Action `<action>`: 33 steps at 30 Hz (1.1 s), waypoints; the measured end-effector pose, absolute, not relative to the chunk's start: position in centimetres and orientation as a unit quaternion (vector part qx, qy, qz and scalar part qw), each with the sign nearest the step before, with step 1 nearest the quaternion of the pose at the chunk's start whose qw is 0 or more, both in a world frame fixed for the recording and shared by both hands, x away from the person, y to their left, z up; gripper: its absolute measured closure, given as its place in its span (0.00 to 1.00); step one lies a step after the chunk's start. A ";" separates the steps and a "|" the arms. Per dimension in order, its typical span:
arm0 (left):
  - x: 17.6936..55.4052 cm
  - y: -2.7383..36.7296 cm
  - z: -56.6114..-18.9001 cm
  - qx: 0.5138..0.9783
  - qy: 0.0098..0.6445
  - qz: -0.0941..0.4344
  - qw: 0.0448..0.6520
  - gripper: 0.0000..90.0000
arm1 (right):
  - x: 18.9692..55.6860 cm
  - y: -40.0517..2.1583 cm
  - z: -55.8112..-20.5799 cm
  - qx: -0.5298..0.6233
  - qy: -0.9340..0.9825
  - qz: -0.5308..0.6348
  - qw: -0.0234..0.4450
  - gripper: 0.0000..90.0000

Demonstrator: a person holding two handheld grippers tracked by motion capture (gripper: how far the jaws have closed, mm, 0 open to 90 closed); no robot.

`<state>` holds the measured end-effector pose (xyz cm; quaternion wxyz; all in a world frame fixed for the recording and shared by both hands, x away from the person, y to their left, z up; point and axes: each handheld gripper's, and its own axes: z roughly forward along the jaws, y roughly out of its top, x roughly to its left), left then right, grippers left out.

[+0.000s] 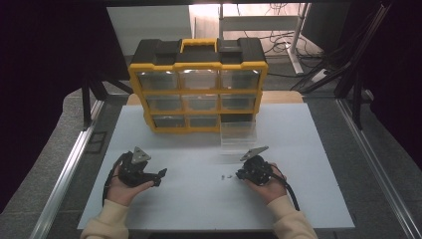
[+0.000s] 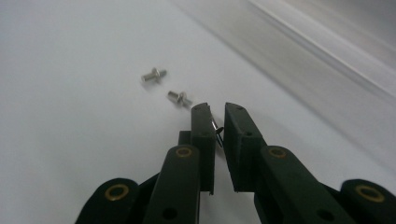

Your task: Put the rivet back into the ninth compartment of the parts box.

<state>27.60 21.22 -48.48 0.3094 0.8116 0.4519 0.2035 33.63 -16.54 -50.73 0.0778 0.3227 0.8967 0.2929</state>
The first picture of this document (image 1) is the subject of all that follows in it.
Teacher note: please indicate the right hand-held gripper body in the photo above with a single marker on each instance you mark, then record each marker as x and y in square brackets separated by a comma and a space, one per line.
[258, 171]

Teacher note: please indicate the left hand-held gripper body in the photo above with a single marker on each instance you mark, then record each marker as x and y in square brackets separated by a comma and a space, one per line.
[132, 174]

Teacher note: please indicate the clear plastic drawer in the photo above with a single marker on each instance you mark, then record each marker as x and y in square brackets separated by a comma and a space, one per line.
[238, 136]

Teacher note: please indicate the yellow black drawer organizer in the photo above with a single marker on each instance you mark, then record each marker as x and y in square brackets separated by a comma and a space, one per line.
[199, 64]

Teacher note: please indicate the person's left hand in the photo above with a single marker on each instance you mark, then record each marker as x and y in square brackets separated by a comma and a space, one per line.
[121, 194]

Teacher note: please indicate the person's right hand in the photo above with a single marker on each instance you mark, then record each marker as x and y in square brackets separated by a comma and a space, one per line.
[272, 191]

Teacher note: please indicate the black metal stand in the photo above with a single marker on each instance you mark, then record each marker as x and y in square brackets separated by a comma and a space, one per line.
[356, 96]
[87, 106]

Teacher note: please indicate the white power strip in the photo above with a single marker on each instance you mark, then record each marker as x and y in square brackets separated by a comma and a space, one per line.
[319, 75]

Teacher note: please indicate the white panel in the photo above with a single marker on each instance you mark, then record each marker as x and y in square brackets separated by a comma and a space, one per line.
[149, 23]

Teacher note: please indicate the dark monitor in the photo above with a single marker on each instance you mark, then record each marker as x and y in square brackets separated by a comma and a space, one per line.
[326, 26]

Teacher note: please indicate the aluminium rail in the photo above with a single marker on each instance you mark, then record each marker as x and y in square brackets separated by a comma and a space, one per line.
[66, 172]
[375, 166]

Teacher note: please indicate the white desk frame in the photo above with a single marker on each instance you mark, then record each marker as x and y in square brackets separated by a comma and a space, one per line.
[258, 23]

